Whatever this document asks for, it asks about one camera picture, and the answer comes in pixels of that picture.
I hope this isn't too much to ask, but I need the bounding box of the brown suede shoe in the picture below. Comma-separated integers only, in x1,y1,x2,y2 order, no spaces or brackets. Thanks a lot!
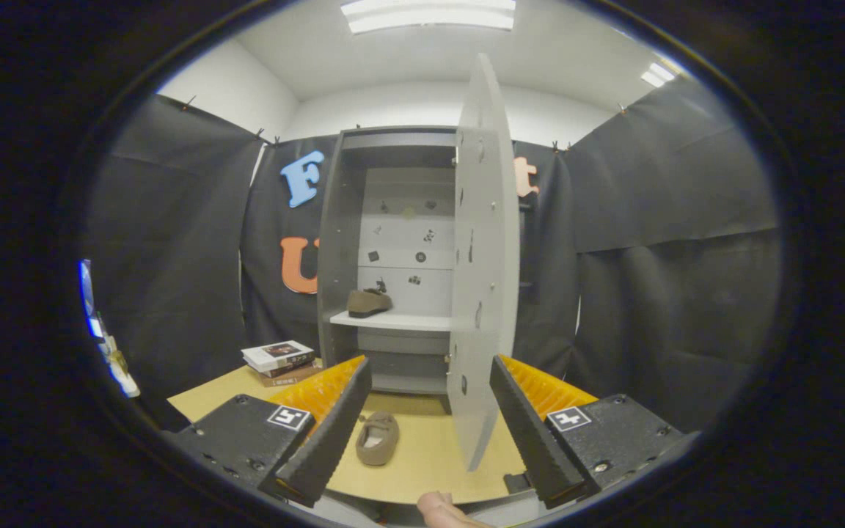
355,411,400,467
346,287,393,319

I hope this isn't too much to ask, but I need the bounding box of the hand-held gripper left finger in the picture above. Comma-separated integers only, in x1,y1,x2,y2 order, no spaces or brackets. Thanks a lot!
166,356,373,508

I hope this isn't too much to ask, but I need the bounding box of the computer monitor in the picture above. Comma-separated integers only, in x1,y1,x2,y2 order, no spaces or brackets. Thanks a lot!
78,259,106,340

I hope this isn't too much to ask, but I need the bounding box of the ceiling light panel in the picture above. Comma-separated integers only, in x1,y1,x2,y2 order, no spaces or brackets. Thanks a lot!
340,0,517,34
640,62,678,89

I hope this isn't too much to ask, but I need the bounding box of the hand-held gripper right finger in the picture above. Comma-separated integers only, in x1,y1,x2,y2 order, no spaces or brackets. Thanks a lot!
490,355,702,510

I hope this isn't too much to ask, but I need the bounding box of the grey shoe cabinet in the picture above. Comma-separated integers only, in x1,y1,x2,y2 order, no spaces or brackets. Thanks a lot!
317,126,461,397

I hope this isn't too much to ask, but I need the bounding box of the cluttered white side table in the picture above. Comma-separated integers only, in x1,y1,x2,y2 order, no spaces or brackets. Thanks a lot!
95,314,142,399

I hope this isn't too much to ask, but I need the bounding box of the black backdrop cloth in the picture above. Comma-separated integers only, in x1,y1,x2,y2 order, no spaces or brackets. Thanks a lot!
81,77,784,435

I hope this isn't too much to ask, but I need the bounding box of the thin dark book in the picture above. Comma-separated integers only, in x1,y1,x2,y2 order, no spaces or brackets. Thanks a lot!
265,359,319,379

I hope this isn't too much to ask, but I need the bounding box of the brown book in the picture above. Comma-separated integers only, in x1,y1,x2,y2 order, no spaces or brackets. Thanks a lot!
252,364,325,389

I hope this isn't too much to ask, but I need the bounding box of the white cover book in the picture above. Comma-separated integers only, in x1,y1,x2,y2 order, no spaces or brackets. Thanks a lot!
241,340,316,374

